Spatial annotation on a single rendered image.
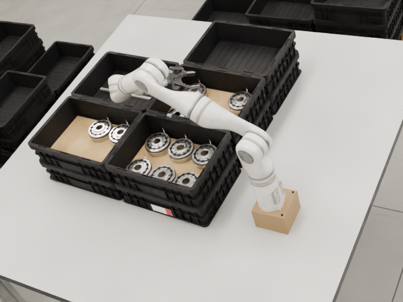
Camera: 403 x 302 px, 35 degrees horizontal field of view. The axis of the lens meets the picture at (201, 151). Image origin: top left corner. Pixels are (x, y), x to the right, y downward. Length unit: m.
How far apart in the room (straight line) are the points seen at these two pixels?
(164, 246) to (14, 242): 0.64
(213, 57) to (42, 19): 2.65
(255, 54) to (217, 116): 0.80
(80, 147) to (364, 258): 1.37
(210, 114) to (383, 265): 1.30
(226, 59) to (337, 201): 0.86
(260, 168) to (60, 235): 0.92
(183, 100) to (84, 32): 2.92
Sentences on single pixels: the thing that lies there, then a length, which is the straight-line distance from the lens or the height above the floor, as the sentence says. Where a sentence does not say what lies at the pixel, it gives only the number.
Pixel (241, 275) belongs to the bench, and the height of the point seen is 0.70.
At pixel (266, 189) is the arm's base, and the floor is 0.92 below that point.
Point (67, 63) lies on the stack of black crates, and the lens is 3.99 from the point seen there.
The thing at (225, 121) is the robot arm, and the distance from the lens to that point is 2.06.
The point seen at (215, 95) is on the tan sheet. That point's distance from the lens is 2.65.
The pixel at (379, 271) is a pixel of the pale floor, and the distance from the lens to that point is 3.00.
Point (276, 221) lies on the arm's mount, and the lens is 2.24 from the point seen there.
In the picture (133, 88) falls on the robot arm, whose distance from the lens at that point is 2.29.
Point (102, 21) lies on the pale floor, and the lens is 4.97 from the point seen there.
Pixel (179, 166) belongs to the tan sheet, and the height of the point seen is 0.83.
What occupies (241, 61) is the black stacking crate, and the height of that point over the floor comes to 0.83.
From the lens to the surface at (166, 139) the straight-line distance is 2.50.
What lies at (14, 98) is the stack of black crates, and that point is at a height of 0.49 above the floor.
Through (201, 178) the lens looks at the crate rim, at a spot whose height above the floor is 0.93.
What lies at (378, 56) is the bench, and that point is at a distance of 2.89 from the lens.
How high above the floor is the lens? 2.55
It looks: 45 degrees down
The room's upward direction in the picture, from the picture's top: 20 degrees counter-clockwise
